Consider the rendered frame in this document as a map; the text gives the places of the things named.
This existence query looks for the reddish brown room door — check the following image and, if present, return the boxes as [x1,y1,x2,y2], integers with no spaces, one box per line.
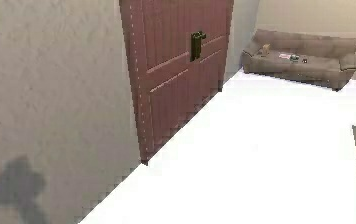
[118,0,235,166]

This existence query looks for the brown sofa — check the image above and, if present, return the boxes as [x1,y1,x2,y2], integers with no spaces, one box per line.
[241,28,356,92]

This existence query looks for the black door handle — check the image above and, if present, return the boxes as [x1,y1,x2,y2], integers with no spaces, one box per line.
[189,30,207,63]

